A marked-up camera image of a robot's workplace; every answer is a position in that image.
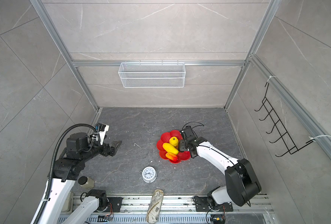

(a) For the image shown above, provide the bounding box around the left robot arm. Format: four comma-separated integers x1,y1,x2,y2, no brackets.
32,133,121,224

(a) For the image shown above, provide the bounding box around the small yellow fake fruit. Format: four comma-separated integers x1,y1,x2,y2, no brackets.
169,136,179,148

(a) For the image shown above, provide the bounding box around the small jar with dark lid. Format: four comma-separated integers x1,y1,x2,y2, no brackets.
78,176,94,190

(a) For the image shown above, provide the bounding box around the white wire mesh basket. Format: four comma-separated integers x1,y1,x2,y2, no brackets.
118,62,186,88

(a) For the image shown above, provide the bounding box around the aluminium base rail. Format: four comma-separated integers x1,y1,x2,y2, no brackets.
85,195,278,224

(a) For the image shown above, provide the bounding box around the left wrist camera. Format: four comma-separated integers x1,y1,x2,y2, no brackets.
95,123,109,145

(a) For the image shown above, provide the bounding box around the long yellow fake fruit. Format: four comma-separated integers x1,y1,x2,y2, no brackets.
162,142,179,155

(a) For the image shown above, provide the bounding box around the red flower-shaped fruit bowl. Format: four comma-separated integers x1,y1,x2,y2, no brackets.
157,130,191,164

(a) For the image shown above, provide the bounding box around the patterned cylinder roll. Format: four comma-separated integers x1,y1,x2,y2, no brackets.
146,189,164,224

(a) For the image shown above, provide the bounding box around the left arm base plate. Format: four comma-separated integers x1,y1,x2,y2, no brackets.
96,197,123,213

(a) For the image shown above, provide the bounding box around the white alarm clock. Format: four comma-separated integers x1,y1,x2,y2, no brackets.
142,166,157,183

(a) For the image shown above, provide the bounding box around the black wire hook rack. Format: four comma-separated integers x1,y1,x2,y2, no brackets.
254,83,315,158

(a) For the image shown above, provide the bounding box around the black corrugated cable hose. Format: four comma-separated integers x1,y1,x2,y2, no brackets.
32,123,97,224

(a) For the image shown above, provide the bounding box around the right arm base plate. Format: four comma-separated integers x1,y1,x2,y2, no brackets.
192,196,234,212

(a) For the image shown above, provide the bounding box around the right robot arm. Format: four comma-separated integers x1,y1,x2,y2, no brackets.
179,126,262,209

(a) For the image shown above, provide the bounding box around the red-yellow fake mango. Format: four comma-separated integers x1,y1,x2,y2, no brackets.
165,152,178,162

